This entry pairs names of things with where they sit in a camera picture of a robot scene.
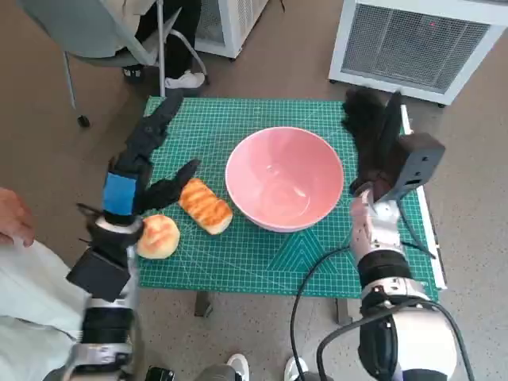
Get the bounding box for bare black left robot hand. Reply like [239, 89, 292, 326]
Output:
[101, 91, 202, 223]

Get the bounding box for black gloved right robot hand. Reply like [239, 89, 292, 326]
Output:
[341, 89, 406, 195]

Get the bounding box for round toy bread bun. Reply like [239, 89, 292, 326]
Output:
[136, 214, 181, 260]

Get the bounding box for long grilled toy bread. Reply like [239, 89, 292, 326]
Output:
[178, 177, 234, 235]

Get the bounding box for pink bowl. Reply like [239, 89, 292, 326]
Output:
[225, 126, 344, 233]

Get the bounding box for large white mesh cabinet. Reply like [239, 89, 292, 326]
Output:
[328, 0, 508, 106]

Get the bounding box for person in white clothing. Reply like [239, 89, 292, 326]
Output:
[0, 187, 92, 381]

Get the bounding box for green cutting mat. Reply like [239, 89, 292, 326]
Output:
[137, 96, 441, 301]

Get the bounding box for seated person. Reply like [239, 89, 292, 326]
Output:
[118, 0, 207, 90]

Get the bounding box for grey chair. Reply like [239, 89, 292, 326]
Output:
[17, 0, 210, 128]

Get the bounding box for small white mesh cabinet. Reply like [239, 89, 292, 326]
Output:
[194, 0, 263, 60]

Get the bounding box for black shiny device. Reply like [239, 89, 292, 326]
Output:
[144, 365, 175, 381]

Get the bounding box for white shoe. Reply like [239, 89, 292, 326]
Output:
[285, 355, 309, 381]
[225, 352, 251, 381]

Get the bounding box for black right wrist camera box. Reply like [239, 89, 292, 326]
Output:
[380, 133, 446, 202]

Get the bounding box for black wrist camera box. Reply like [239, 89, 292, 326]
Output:
[380, 133, 446, 202]
[66, 248, 130, 301]

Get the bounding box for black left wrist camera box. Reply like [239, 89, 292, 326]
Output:
[66, 248, 130, 301]

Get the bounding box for long black robot cable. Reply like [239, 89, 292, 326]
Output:
[291, 246, 360, 381]

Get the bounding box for looped black robot cable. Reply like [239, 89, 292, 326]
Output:
[317, 309, 402, 381]

